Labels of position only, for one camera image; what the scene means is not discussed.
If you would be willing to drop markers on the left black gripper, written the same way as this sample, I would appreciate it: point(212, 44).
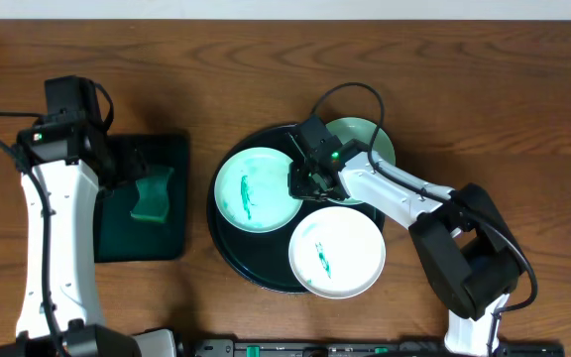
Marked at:
point(130, 166)

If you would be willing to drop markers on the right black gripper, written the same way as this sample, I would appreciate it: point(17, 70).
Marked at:
point(296, 187)

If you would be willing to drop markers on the green sponge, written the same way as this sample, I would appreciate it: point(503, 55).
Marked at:
point(153, 204)

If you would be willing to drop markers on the green-stained plate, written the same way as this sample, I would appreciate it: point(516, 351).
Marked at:
point(251, 190)

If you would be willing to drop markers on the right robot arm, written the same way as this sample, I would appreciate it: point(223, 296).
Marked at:
point(467, 252)

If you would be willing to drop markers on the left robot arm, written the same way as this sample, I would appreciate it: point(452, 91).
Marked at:
point(63, 167)

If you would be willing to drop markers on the black rectangular sponge tray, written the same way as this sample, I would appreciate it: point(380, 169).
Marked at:
point(120, 238)

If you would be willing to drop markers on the round black serving tray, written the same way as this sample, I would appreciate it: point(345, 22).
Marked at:
point(262, 258)

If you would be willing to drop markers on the top right stained plate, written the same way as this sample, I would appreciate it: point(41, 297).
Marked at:
point(355, 135)

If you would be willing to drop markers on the front white stained plate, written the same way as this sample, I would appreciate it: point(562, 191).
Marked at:
point(337, 252)

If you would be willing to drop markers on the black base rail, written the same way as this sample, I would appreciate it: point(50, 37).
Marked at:
point(230, 348)

